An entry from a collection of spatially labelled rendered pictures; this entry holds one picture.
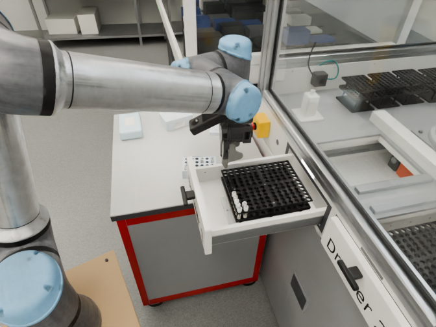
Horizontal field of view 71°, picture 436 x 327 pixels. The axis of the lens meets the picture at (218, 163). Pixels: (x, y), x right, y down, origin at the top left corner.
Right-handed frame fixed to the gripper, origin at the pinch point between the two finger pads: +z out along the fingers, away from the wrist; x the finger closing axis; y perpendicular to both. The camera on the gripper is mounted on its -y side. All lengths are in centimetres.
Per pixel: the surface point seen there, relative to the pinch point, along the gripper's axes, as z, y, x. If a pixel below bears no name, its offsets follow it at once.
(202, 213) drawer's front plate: 1.8, -7.2, -18.1
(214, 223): 11.0, -3.8, -14.5
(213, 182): 11.0, -2.4, 1.9
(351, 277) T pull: 3.4, 24.0, -37.8
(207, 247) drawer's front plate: 9.0, -6.4, -23.5
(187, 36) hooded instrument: -12, -7, 72
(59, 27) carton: 72, -167, 362
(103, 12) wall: 66, -117, 403
